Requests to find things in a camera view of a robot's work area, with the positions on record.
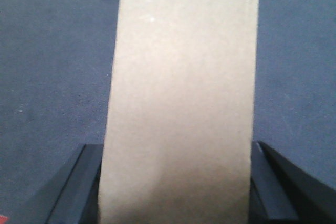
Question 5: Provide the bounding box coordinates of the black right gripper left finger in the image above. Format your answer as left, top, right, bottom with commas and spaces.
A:
22, 144, 103, 223

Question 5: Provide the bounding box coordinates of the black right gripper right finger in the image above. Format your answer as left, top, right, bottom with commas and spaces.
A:
248, 141, 335, 223

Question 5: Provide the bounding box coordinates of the brown cardboard box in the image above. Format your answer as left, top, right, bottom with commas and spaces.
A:
99, 0, 258, 223

